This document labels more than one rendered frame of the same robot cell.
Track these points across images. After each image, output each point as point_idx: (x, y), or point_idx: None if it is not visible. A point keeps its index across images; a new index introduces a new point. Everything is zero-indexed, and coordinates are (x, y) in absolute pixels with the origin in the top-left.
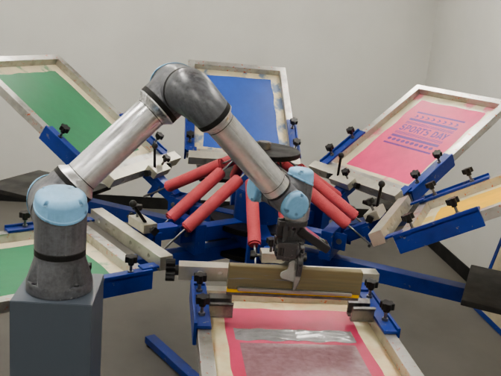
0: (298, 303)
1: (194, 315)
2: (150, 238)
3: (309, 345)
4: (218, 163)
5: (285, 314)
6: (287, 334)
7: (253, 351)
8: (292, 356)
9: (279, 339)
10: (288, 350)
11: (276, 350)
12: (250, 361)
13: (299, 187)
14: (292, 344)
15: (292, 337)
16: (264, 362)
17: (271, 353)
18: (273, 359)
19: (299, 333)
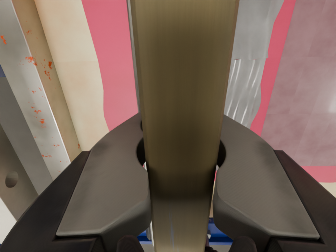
0: (38, 10)
1: (220, 244)
2: None
3: (293, 28)
4: None
5: (123, 63)
6: (237, 78)
7: (290, 149)
8: (335, 81)
9: (256, 98)
10: (303, 86)
11: (296, 109)
12: (322, 156)
13: None
14: (279, 71)
15: (255, 68)
16: (333, 137)
17: (308, 121)
18: (332, 119)
19: (236, 47)
